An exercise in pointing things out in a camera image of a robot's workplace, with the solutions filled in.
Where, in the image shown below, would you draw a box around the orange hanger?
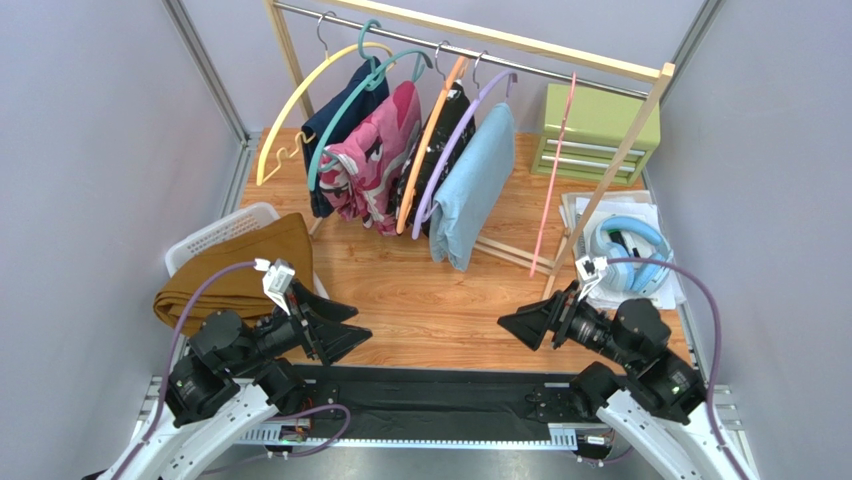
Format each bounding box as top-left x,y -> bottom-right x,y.
395,57 -> 469,235

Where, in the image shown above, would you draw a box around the yellow hanger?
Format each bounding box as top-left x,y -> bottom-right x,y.
255,14 -> 358,187

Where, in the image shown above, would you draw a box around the brown trousers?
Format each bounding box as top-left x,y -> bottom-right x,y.
153,213 -> 316,336

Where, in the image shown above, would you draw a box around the pink wire hanger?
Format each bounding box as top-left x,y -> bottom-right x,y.
528,70 -> 578,279

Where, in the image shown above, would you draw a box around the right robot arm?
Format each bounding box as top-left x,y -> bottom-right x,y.
497,281 -> 756,479

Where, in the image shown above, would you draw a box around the green drawer box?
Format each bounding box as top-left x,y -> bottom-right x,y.
531,83 -> 644,182

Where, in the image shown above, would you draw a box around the light blue headphones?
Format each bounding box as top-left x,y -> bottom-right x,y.
589,215 -> 674,297

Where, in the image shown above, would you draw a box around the light blue garment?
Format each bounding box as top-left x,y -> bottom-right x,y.
429,102 -> 515,272

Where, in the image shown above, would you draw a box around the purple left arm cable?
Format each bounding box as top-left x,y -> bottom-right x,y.
109,260 -> 353,480

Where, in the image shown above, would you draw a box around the black patterned garment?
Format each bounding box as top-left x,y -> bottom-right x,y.
390,81 -> 477,227

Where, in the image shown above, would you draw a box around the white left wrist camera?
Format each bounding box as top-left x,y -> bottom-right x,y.
254,258 -> 295,315

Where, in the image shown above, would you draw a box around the white plastic basket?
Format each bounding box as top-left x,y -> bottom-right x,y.
166,202 -> 327,297

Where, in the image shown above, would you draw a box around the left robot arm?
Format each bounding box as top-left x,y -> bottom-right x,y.
93,279 -> 373,479

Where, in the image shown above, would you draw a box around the metal rack rod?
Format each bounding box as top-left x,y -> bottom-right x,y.
272,1 -> 649,100

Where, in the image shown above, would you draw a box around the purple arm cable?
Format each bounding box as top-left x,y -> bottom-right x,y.
109,260 -> 353,480
605,257 -> 753,480

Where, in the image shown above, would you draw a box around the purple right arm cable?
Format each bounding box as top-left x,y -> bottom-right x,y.
605,257 -> 753,480

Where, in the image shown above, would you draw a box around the navy blue garment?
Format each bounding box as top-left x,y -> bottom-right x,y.
301,57 -> 390,218

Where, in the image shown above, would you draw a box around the teal hanger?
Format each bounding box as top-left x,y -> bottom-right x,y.
298,19 -> 433,193

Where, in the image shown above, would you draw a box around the wooden clothes rack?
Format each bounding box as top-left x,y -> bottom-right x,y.
264,1 -> 676,298

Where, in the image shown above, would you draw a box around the purple hanger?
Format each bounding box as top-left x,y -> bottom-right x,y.
405,69 -> 518,240

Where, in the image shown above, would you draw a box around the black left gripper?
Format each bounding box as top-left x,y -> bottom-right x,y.
229,277 -> 374,373

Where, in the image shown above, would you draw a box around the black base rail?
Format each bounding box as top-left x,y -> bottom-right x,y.
295,365 -> 604,441

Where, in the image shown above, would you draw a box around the pink patterned garment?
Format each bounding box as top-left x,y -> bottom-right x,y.
319,81 -> 422,236

